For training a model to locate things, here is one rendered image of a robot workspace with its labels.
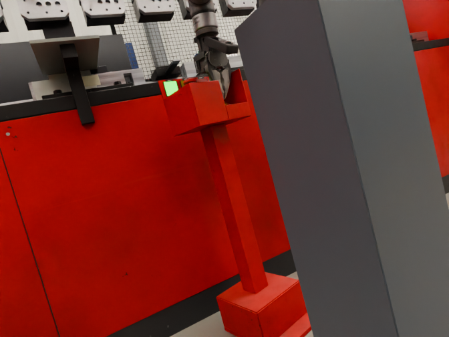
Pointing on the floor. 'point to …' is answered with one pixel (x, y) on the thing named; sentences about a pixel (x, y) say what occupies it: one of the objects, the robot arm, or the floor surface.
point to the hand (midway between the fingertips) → (224, 94)
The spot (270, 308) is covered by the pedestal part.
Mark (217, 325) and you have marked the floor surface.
